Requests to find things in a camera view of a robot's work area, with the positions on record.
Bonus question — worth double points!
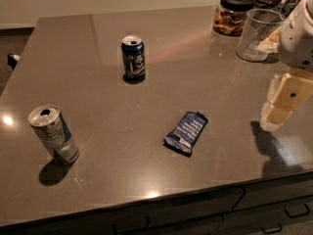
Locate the glass jar with black lid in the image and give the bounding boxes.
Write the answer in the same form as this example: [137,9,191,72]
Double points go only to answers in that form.
[212,0,255,36]

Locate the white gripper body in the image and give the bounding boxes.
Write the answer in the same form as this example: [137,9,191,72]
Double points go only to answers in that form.
[278,0,313,70]

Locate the black object at left edge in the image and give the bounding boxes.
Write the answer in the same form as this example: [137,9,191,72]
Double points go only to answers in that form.
[7,54,21,70]

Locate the dark cabinet drawers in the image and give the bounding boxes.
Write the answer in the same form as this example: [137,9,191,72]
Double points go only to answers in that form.
[0,171,313,235]

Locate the snack packet behind cup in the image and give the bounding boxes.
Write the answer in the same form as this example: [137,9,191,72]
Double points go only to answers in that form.
[257,27,281,53]

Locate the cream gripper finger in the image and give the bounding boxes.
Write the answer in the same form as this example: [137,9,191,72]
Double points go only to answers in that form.
[260,70,313,132]

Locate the silver energy drink can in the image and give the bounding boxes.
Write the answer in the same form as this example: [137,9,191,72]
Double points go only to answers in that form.
[28,105,79,165]

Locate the blue rxbar wrapper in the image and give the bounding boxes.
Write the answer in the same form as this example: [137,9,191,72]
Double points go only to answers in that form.
[163,111,208,157]

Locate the blue pepsi can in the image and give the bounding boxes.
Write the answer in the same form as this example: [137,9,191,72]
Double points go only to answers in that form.
[121,35,146,82]

